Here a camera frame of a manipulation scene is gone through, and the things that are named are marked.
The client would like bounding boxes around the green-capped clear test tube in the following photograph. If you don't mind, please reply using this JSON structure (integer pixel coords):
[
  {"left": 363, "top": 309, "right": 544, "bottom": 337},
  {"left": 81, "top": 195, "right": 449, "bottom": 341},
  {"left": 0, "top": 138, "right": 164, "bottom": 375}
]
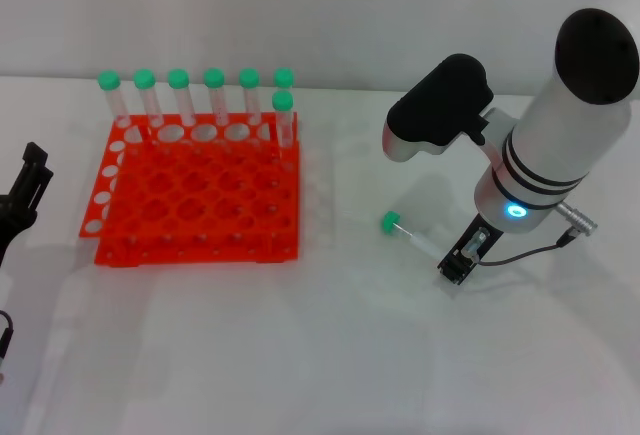
[
  {"left": 97, "top": 69, "right": 132, "bottom": 129},
  {"left": 272, "top": 67, "right": 295, "bottom": 93},
  {"left": 202, "top": 68, "right": 232, "bottom": 127},
  {"left": 238, "top": 68, "right": 263, "bottom": 127},
  {"left": 167, "top": 68, "right": 197, "bottom": 127},
  {"left": 270, "top": 90, "right": 295, "bottom": 150},
  {"left": 132, "top": 68, "right": 164, "bottom": 129},
  {"left": 381, "top": 209, "right": 447, "bottom": 261}
]

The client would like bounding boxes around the orange plastic test tube rack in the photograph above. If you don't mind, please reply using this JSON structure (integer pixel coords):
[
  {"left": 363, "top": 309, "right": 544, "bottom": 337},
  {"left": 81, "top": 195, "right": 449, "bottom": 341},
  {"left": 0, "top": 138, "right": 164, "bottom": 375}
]
[{"left": 78, "top": 112, "right": 303, "bottom": 269}]

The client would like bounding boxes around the grey left arm cable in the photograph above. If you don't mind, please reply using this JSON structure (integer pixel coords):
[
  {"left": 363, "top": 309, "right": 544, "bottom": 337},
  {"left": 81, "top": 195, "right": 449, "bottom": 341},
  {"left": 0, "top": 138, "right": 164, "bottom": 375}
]
[{"left": 0, "top": 308, "right": 16, "bottom": 387}]

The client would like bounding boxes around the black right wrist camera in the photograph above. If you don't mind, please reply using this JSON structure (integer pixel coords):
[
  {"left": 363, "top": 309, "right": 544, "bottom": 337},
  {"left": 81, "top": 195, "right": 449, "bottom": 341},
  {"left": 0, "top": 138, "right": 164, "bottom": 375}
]
[{"left": 381, "top": 53, "right": 501, "bottom": 163}]

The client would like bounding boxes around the grey right arm cable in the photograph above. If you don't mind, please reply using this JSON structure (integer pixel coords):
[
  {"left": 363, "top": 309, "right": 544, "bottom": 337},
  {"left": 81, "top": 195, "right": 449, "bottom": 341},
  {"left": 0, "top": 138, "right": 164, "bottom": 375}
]
[{"left": 478, "top": 201, "right": 599, "bottom": 267}]

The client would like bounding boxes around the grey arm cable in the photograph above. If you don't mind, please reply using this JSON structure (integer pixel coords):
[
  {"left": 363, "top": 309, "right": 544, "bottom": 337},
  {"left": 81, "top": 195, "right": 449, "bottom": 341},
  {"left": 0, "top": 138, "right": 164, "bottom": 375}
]
[
  {"left": 0, "top": 308, "right": 16, "bottom": 387},
  {"left": 478, "top": 201, "right": 599, "bottom": 267}
]

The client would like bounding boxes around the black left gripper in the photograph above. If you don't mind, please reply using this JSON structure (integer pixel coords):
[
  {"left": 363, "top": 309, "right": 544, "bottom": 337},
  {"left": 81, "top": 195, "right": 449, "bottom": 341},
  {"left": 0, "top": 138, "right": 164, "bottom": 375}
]
[{"left": 0, "top": 141, "right": 55, "bottom": 267}]

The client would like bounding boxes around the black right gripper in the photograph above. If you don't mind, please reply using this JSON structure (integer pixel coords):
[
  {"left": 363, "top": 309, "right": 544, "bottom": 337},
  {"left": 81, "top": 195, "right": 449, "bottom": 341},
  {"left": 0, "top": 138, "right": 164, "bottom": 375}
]
[{"left": 437, "top": 212, "right": 504, "bottom": 286}]

